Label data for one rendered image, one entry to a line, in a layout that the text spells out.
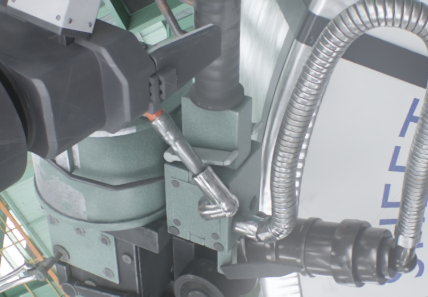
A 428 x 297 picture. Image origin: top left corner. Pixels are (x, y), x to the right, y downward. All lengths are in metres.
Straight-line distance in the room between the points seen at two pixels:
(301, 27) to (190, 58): 0.34
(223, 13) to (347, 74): 0.28
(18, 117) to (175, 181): 0.26
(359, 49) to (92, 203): 0.31
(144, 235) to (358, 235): 0.19
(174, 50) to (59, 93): 0.07
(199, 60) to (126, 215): 0.23
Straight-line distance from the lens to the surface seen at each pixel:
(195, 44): 0.43
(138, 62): 0.40
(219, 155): 0.58
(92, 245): 0.71
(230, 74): 0.56
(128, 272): 0.71
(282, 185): 0.57
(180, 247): 0.73
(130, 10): 7.39
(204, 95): 0.57
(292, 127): 0.54
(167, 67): 0.42
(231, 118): 0.57
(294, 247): 0.69
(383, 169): 0.84
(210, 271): 0.71
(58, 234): 0.73
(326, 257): 0.68
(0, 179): 0.38
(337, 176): 0.83
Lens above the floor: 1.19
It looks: 9 degrees up
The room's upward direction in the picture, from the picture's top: 115 degrees counter-clockwise
